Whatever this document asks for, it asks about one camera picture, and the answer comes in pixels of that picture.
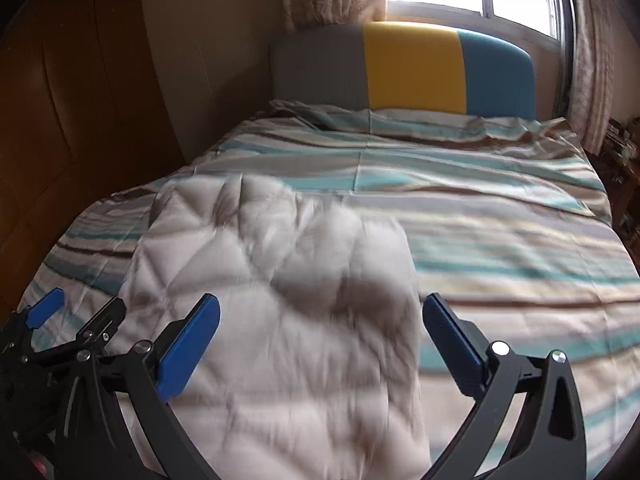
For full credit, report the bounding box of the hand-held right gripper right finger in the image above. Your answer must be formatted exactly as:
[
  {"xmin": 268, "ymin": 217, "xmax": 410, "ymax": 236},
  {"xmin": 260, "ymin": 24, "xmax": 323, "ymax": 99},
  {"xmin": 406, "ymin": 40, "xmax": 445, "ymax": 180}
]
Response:
[{"xmin": 422, "ymin": 292, "xmax": 587, "ymax": 480}]

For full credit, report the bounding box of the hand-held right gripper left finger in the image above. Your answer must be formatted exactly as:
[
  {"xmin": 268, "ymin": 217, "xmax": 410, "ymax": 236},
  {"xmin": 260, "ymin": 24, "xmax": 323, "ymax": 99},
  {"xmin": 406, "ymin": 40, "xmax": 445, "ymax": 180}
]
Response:
[{"xmin": 55, "ymin": 292, "xmax": 221, "ymax": 480}]

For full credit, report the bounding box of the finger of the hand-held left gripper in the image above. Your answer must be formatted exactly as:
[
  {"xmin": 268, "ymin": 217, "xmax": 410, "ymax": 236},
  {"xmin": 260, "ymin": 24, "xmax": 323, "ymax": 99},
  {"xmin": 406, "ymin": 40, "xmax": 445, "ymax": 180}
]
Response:
[
  {"xmin": 10, "ymin": 287, "xmax": 66, "ymax": 341},
  {"xmin": 75, "ymin": 296, "xmax": 126, "ymax": 356}
]

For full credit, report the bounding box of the beige quilted puffer jacket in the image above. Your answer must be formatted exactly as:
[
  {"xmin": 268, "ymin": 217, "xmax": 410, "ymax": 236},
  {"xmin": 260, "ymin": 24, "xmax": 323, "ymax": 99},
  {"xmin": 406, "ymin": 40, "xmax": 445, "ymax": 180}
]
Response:
[{"xmin": 120, "ymin": 172, "xmax": 433, "ymax": 480}]

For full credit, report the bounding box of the striped bed sheet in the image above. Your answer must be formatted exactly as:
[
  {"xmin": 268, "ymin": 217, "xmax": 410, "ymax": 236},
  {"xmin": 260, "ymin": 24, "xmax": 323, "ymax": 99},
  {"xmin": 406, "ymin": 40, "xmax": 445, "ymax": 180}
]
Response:
[{"xmin": 17, "ymin": 100, "xmax": 640, "ymax": 480}]

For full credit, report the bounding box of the brown wooden wardrobe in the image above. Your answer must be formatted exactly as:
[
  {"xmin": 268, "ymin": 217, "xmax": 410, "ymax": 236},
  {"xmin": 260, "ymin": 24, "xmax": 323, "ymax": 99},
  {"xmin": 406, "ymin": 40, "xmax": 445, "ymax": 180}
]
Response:
[{"xmin": 0, "ymin": 0, "xmax": 188, "ymax": 321}]

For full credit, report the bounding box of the round wooden table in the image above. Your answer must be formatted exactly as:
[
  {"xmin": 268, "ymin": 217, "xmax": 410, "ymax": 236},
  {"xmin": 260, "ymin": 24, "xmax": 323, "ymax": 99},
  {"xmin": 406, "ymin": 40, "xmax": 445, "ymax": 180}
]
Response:
[{"xmin": 600, "ymin": 117, "xmax": 640, "ymax": 241}]

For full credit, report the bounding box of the grey yellow blue headboard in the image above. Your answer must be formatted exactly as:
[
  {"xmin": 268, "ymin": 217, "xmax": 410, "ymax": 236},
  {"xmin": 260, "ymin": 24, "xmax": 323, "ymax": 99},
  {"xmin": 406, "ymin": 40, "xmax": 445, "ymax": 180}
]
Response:
[{"xmin": 270, "ymin": 20, "xmax": 536, "ymax": 121}]

